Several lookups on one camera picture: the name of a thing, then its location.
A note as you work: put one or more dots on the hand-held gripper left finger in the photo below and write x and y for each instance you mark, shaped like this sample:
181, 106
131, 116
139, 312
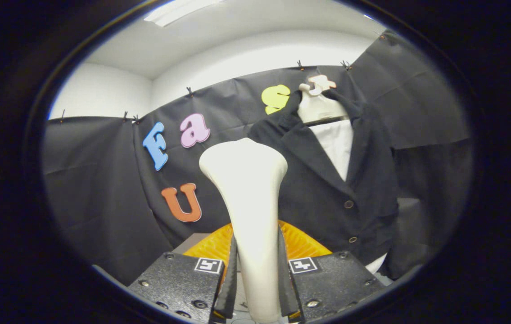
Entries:
232, 279

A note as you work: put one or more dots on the grey cabinet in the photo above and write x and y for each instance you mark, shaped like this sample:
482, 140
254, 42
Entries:
190, 243

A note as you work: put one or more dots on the white garment steamer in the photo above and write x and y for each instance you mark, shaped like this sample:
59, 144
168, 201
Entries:
250, 202

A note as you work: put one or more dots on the long ceiling light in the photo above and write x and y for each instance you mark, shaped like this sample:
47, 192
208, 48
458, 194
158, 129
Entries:
178, 11

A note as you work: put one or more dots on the white mannequin torso on stand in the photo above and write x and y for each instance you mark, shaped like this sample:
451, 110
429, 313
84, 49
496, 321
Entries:
336, 144

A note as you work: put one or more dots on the black backdrop cloth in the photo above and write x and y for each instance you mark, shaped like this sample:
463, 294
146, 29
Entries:
102, 180

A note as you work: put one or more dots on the black button jacket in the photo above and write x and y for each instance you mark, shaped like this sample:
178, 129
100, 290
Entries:
318, 193

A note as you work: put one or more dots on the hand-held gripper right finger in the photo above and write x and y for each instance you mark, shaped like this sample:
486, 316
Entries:
283, 279

